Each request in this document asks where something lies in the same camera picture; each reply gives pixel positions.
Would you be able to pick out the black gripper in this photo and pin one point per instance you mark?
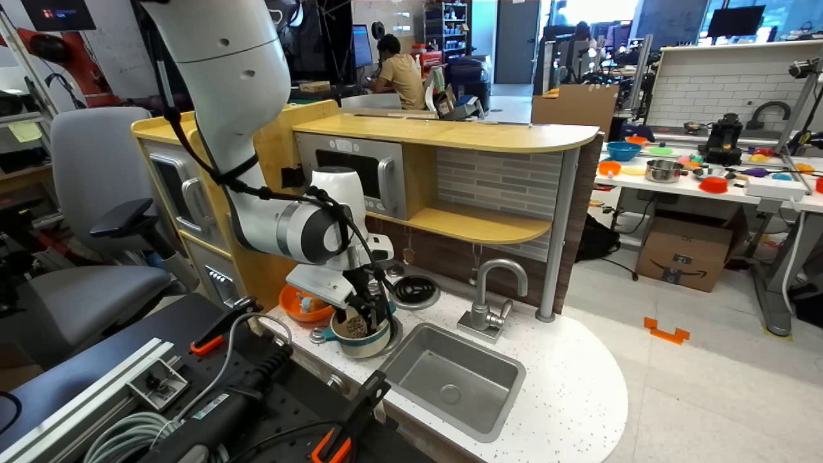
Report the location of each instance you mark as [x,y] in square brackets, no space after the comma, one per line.
[369,303]

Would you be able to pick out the small brown toy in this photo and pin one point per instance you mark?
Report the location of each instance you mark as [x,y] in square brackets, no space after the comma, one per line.
[351,327]

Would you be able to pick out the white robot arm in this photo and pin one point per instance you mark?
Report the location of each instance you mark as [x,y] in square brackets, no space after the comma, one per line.
[238,78]

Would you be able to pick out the wooden toy kitchen unit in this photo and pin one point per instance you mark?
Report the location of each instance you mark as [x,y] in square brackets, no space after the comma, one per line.
[575,401]

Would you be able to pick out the silver toy faucet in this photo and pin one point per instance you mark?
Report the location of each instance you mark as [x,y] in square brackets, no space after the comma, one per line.
[486,318]

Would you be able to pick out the grey toy sink basin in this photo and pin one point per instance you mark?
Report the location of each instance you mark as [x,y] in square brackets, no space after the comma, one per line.
[455,379]

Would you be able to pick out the black orange clamp near sink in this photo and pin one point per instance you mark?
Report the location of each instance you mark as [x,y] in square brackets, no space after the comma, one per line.
[337,443]

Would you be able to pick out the toy microwave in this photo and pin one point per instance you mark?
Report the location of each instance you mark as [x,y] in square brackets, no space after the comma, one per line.
[375,163]

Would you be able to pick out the toy oven door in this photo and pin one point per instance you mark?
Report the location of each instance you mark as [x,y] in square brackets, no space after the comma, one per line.
[184,190]

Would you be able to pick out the right black stove burner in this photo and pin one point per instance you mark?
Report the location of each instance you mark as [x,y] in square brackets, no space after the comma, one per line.
[414,291]

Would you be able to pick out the orange bowl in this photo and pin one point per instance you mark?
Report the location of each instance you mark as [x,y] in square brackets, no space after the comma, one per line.
[303,308]

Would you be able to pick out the seated person in tan shirt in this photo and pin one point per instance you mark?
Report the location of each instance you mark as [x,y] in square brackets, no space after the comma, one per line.
[396,74]

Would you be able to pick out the grey office chair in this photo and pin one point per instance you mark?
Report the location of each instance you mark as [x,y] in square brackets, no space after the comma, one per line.
[107,200]

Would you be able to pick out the cardboard box on floor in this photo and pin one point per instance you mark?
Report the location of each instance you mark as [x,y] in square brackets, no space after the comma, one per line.
[685,254]

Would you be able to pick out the white table with toys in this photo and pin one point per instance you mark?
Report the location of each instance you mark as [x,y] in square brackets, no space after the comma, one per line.
[770,190]

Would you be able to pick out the white pot with teal handles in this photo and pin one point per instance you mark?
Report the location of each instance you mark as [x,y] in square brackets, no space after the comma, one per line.
[369,347]

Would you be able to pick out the black clamp with orange handle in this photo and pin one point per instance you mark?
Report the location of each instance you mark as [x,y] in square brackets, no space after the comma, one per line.
[220,330]

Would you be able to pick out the black cable bundle tube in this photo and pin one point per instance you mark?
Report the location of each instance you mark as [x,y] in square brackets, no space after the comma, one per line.
[220,416]

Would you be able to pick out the orange bracket on floor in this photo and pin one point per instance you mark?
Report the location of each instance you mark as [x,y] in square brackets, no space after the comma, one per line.
[669,335]

